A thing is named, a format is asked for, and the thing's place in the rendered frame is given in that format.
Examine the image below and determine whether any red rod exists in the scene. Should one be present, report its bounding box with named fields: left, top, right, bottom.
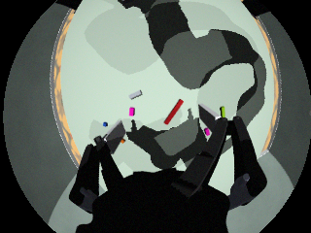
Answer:
left=164, top=99, right=184, bottom=125

